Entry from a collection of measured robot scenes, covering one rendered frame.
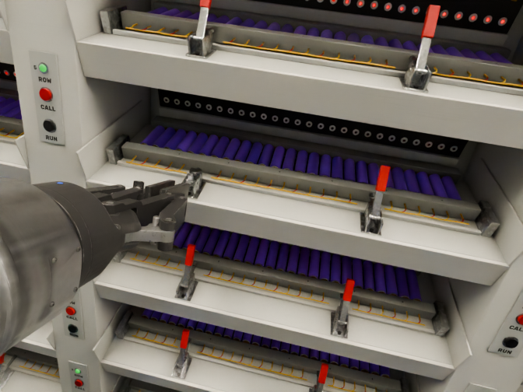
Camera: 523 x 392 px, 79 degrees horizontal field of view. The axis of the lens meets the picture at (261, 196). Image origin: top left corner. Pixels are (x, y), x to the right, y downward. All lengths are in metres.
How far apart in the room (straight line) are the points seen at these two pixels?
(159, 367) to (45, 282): 0.56
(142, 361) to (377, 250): 0.51
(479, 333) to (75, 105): 0.66
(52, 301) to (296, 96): 0.32
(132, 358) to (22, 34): 0.58
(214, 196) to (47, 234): 0.32
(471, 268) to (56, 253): 0.48
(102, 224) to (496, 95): 0.44
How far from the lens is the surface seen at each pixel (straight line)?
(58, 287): 0.20
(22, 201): 0.20
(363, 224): 0.47
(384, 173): 0.46
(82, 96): 0.52
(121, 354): 0.76
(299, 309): 0.58
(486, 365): 0.63
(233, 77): 0.42
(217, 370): 0.72
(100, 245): 0.23
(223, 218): 0.47
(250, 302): 0.57
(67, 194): 0.23
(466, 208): 0.55
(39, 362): 1.01
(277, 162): 0.52
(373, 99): 0.41
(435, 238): 0.51
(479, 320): 0.58
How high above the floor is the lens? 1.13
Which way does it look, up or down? 22 degrees down
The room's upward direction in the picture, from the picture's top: 9 degrees clockwise
